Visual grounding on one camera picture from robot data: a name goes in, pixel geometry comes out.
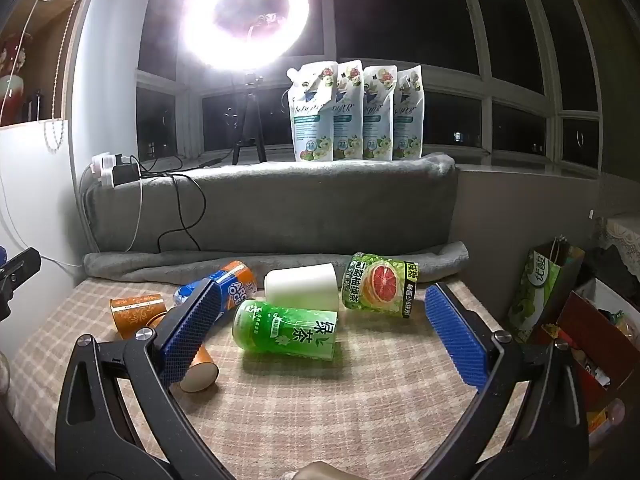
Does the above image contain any blue and orange bottle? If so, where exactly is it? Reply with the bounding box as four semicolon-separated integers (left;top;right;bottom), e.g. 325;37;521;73
173;260;259;312

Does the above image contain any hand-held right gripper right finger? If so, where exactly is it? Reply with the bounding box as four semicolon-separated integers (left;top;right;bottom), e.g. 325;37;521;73
424;282;591;480

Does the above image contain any white cup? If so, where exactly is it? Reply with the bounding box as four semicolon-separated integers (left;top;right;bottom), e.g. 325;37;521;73
264;262;340;312

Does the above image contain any white power strip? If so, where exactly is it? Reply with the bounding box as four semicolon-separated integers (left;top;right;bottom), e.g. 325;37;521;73
89;152;134;189

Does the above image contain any white beaded blind cord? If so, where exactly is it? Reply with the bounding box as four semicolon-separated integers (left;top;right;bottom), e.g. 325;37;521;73
42;0;84;154

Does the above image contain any grey blanket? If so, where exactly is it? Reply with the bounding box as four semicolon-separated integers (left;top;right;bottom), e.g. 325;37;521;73
80;152;469;282

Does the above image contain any plain orange paper cup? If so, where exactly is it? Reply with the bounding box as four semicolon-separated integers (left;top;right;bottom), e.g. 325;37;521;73
171;340;221;394

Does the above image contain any green tea bottle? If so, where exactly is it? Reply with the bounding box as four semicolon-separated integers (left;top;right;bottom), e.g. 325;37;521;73
232;298;341;361

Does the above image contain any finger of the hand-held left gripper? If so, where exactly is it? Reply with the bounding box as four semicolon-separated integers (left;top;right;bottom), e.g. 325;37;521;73
0;246;42;293

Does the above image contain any red figurine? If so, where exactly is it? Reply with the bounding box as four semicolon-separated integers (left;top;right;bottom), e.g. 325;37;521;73
0;34;32;127

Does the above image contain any green paper bag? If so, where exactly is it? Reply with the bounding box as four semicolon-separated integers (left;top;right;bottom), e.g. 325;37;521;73
507;239;586;345

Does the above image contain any red cardboard box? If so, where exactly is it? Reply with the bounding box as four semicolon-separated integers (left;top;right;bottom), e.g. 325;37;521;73
529;277;640;453

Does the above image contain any black charger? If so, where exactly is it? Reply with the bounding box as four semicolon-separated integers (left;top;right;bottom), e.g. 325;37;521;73
112;159;142;187

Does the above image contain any ring light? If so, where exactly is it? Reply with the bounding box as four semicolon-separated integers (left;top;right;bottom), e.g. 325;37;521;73
176;0;324;75

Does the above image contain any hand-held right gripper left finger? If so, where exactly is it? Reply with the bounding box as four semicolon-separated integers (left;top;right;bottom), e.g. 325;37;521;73
55;278;224;480

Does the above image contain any checkered beige cloth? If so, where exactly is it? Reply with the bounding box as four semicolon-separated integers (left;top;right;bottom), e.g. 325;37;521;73
9;274;532;473

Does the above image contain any white floral refill pouch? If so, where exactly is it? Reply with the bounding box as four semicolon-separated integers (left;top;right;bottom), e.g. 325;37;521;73
332;60;365;163
392;63;425;161
289;60;342;163
361;63;399;163

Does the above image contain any orange patterned paper cup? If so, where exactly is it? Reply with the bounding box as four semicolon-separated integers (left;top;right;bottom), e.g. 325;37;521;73
110;293;169;339

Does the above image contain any white lace cloth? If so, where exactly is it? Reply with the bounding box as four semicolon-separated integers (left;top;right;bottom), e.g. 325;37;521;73
594;211;640;282

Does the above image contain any window frame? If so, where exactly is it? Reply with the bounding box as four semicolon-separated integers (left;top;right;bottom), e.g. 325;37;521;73
134;0;602;177

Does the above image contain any white cable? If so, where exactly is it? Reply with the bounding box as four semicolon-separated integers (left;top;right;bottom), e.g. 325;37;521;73
122;172;146;254

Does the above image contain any wooden shelf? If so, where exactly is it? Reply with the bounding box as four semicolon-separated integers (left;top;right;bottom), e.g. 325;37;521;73
0;0;85;129

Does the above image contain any black cable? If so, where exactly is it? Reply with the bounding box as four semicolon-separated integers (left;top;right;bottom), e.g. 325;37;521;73
137;156;223;254

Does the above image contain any grapefruit print green bottle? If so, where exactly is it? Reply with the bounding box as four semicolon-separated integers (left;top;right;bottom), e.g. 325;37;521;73
341;252;421;320

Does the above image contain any black tripod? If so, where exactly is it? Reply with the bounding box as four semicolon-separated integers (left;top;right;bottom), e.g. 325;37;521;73
230;70;269;165

